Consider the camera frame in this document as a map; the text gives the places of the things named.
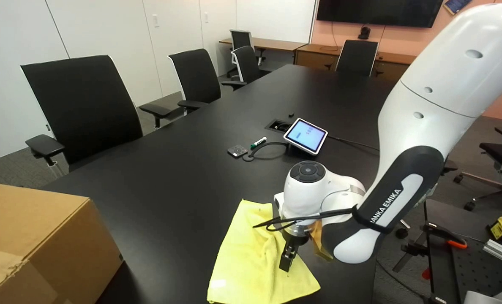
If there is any yellow towel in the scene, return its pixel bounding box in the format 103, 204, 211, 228
207, 199, 321, 304

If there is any tablet on stand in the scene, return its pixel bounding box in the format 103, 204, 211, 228
283, 118, 329, 156

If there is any small black remote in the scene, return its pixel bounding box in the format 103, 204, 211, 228
227, 144, 248, 159

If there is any orange and black clamp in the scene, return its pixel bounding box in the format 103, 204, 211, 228
423, 221, 468, 250

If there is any row of black office chairs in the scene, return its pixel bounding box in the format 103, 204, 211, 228
221, 29, 273, 92

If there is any wooden sideboard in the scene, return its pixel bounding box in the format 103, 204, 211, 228
295, 43, 417, 81

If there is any wooden desk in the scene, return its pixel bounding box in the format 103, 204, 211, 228
218, 37, 309, 54

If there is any cardboard box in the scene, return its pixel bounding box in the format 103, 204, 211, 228
0, 182, 124, 304

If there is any black cable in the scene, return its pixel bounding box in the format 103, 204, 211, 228
242, 141, 290, 163
327, 135, 381, 152

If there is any table cable port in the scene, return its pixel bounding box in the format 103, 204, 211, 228
265, 119, 294, 134

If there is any wall television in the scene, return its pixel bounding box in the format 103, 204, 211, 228
316, 0, 444, 28

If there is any wall tablet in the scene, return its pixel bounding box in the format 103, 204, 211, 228
443, 0, 474, 16

